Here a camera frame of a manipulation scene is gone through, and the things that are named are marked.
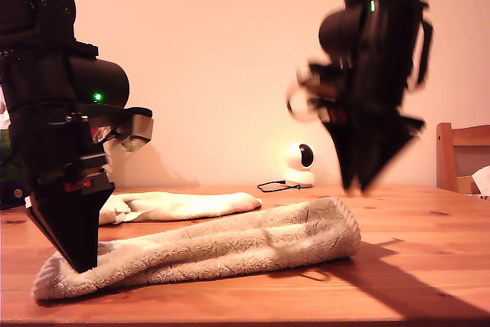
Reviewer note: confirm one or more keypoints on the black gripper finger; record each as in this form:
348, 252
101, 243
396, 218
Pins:
346, 143
383, 143

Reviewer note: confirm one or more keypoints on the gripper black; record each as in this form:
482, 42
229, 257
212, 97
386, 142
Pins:
53, 143

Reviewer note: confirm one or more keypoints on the white towel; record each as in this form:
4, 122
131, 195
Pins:
183, 206

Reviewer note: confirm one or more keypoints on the beige fluffy tea towel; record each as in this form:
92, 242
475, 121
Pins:
229, 242

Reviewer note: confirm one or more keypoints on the dark blue box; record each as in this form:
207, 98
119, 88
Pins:
15, 193

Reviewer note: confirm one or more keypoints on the wooden chair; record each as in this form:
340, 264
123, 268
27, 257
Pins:
446, 158

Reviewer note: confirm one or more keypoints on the dark green paper bag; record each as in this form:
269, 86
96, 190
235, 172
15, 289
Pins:
4, 147

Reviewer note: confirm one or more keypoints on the white round security camera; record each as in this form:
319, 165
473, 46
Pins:
296, 158

